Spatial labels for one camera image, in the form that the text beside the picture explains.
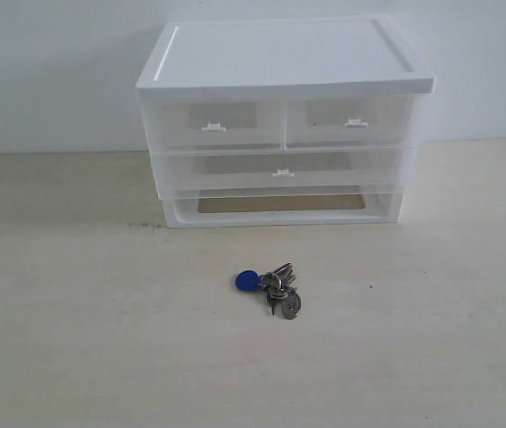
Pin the clear upper left drawer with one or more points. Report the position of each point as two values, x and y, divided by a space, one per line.
209 127

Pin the clear wide drawer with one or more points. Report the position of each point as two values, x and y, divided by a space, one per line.
279 173

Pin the keys with blue fob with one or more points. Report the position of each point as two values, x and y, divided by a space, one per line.
278 287

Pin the white plastic drawer cabinet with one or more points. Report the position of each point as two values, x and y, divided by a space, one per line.
288 60

